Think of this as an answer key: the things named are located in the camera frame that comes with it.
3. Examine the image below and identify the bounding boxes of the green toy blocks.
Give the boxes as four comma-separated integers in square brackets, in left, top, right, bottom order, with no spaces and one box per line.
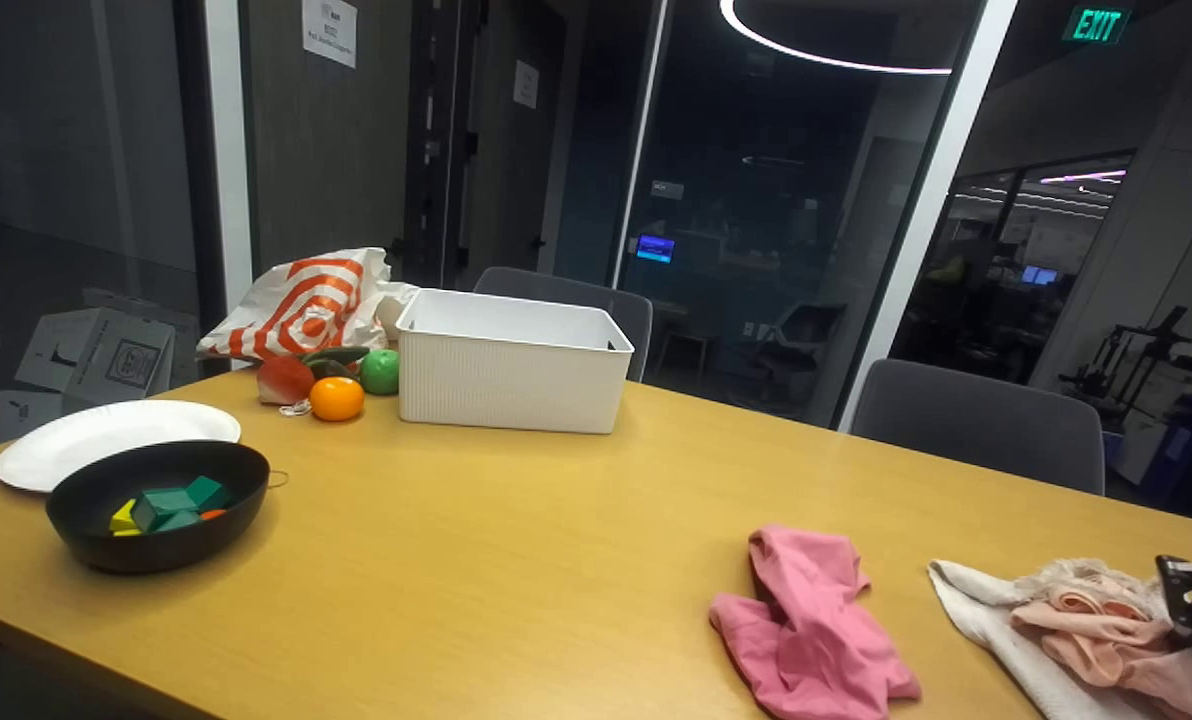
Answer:
[107,478,231,541]

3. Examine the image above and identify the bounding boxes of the red white striped bag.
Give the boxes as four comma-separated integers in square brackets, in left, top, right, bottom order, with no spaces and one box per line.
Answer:
[196,247,408,362]

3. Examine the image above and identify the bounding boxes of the black bowl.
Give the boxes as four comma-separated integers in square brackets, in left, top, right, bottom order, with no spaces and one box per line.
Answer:
[47,441,268,575]

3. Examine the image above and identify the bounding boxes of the light peach shirt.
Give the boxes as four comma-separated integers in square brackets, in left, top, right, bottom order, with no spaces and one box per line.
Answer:
[1013,565,1192,720]

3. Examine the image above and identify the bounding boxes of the grey office chair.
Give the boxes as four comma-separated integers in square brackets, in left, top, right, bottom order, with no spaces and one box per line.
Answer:
[849,362,1105,494]

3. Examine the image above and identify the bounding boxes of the dark pink shirt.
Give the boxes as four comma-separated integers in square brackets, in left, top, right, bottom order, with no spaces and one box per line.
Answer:
[710,526,921,720]

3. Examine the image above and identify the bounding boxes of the white plastic bin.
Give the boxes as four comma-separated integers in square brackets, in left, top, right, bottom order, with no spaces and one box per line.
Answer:
[398,290,635,434]

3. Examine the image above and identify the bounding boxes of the white terry towel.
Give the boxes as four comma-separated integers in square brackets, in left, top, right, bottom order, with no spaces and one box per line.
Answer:
[930,561,1168,720]

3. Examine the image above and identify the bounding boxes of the orange fruit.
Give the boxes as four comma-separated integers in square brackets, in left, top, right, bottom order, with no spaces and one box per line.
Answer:
[310,378,365,424]

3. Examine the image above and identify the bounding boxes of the green exit sign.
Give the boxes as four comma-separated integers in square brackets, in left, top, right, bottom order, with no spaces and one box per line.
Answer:
[1063,5,1128,47]

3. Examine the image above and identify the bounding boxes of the green ball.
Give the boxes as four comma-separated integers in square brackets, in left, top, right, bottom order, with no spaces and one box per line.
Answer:
[361,347,400,398]

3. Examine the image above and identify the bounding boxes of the red apple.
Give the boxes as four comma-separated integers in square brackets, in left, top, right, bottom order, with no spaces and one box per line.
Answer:
[257,358,317,407]

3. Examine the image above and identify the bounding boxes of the white plate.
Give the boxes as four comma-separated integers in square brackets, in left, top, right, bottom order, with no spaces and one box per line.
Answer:
[0,401,241,497]

